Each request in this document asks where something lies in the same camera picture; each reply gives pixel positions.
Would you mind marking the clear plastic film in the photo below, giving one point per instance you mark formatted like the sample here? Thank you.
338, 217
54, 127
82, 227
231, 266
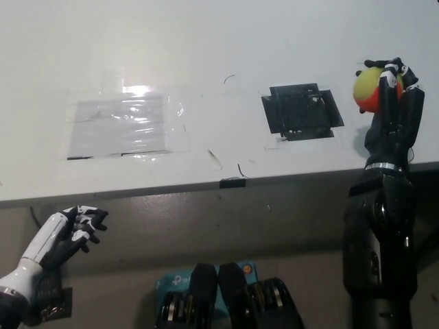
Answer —
175, 111

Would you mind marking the teal tp-link box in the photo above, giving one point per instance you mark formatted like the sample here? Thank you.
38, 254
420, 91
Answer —
175, 281

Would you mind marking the clear plastic taped sheet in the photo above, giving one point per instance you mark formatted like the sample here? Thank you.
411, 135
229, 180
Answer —
116, 130

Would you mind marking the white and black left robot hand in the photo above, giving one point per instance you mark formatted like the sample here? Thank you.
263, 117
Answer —
44, 240

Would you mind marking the yellow and orange tennis ball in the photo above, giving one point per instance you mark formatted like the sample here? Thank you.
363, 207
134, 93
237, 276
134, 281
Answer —
367, 89

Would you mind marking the black tape patch on table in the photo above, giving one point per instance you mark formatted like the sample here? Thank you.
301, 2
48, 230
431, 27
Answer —
295, 113

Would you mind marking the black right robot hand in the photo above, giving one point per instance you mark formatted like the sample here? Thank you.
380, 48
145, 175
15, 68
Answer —
394, 137

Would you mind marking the small black tape piece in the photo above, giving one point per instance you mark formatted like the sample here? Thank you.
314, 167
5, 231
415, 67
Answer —
232, 183

